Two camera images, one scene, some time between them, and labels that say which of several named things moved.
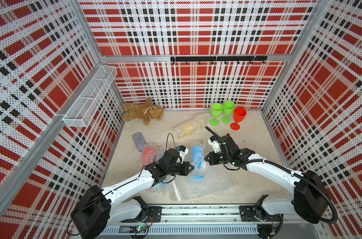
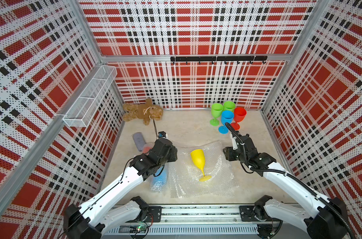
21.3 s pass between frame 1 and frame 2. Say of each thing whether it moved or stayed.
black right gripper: moved
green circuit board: stayed
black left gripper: moved
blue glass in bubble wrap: stayed
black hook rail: stayed
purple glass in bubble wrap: stayed
